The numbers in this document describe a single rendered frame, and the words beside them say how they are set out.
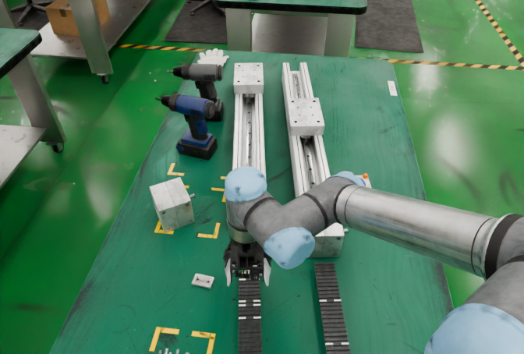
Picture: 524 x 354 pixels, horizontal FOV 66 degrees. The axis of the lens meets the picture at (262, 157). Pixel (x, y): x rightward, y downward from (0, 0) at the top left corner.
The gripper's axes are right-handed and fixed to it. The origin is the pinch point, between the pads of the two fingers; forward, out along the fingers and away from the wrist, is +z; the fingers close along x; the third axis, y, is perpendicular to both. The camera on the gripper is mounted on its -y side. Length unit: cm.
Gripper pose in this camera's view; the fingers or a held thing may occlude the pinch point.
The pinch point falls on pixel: (248, 274)
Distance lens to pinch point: 100.6
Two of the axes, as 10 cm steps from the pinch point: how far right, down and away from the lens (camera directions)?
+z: -0.1, 7.4, 6.8
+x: 10.0, -0.1, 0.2
